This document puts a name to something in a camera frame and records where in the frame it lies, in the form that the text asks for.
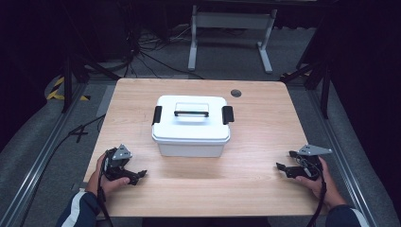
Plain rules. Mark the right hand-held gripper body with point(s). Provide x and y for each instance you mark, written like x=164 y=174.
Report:
x=310 y=160

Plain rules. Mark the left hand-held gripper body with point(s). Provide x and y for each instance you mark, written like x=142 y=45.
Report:
x=119 y=154

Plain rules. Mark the person's left hand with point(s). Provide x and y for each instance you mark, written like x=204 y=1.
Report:
x=108 y=186

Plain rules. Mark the person's right hand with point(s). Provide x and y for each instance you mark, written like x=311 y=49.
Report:
x=324 y=186

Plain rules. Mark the white plastic storage box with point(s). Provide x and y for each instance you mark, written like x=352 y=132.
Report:
x=189 y=149

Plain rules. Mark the black box latch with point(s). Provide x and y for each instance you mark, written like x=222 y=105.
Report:
x=156 y=115
x=227 y=114

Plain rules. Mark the white box lid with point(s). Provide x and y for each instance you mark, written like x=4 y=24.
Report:
x=192 y=127

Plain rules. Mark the black metal stand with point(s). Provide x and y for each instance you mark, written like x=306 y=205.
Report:
x=324 y=91
x=67 y=85

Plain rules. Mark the grey table grommet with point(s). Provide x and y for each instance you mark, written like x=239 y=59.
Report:
x=235 y=93

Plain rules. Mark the yellow and black floor tape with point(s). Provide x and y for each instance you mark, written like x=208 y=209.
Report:
x=53 y=93

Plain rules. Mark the aluminium floor rail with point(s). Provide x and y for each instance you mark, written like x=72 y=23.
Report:
x=34 y=170
x=343 y=157

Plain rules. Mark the grey metal desk frame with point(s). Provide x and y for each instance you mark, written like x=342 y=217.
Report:
x=231 y=20

